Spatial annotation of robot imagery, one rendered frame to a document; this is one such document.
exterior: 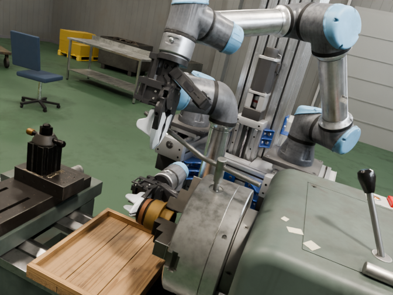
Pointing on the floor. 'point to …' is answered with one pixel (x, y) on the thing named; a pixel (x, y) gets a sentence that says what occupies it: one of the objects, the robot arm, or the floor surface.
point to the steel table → (134, 53)
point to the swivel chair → (27, 51)
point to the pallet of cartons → (78, 51)
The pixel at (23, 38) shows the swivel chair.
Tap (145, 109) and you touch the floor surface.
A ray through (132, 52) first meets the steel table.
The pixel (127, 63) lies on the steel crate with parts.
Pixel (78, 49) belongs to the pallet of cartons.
